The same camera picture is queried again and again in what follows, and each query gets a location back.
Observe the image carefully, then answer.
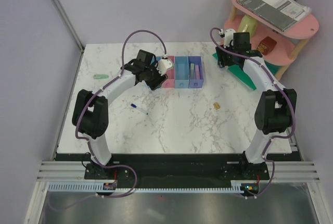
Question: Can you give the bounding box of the long green highlighter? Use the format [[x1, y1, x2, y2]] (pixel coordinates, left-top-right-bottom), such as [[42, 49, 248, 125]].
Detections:
[[189, 63, 195, 80]]

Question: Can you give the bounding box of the small green highlighter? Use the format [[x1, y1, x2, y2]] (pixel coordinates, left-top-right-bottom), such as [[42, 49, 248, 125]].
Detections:
[[93, 74, 109, 80]]

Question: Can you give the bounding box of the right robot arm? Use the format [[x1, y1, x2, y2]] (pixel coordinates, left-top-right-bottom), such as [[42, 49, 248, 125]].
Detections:
[[215, 29, 297, 179]]

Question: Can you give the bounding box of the pink highlighter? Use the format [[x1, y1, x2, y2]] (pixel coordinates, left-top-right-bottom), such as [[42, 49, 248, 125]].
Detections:
[[195, 65, 201, 80]]

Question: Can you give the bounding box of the teal blue drawer box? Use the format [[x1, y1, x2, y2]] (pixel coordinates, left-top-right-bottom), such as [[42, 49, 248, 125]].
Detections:
[[175, 56, 189, 89]]

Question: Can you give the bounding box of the small yellow eraser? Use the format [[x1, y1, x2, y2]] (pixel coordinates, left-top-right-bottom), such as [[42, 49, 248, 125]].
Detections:
[[213, 103, 220, 109]]

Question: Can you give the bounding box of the purple cable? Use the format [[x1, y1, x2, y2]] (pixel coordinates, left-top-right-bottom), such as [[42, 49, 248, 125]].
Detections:
[[46, 30, 169, 211], [209, 27, 297, 199]]

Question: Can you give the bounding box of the green folder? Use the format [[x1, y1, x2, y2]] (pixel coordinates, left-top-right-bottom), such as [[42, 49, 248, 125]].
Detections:
[[212, 52, 279, 92]]

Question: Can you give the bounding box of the white cable duct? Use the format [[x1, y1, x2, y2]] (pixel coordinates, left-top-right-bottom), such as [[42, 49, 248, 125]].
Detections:
[[47, 181, 248, 194]]

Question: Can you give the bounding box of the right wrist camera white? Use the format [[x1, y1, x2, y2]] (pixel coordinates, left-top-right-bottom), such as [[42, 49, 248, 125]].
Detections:
[[220, 29, 236, 48]]

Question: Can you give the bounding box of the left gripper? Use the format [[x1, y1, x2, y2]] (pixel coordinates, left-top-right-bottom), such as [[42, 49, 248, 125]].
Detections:
[[144, 60, 168, 91]]

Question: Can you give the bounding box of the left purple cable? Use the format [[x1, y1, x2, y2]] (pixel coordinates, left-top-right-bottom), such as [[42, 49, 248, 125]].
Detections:
[[46, 30, 169, 211]]

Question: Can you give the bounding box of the grey setup guide booklet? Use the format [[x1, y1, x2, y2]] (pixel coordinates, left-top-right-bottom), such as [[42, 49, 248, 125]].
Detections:
[[237, 0, 312, 32]]

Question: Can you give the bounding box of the pink drawer box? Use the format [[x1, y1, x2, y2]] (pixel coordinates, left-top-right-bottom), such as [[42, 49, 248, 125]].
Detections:
[[162, 67, 175, 89]]

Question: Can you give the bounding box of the purple drawer box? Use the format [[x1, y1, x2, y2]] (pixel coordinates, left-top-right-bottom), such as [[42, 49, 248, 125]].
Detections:
[[188, 56, 204, 89]]

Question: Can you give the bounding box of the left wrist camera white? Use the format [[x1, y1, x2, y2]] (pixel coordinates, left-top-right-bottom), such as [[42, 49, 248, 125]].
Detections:
[[157, 58, 174, 75]]

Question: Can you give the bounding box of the red brown cube box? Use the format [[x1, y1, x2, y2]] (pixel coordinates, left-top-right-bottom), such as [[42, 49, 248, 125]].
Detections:
[[257, 36, 277, 56]]

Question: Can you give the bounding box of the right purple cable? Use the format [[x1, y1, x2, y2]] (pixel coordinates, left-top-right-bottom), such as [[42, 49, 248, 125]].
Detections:
[[209, 27, 297, 199]]

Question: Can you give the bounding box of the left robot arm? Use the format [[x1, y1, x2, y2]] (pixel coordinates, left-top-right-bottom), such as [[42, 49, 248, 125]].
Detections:
[[72, 50, 174, 179]]

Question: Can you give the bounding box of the blue whiteboard marker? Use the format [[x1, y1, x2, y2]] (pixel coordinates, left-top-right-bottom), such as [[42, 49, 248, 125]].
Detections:
[[131, 104, 148, 115]]

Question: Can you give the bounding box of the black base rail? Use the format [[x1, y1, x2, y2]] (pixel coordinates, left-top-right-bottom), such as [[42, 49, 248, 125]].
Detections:
[[54, 152, 304, 189]]

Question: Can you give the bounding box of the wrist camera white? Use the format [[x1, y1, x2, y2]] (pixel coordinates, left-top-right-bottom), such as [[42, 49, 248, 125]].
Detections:
[[157, 58, 174, 75], [220, 29, 236, 48]]

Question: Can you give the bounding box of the pink three-tier shelf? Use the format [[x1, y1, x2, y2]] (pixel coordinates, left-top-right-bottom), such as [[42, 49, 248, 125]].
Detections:
[[224, 0, 319, 80]]

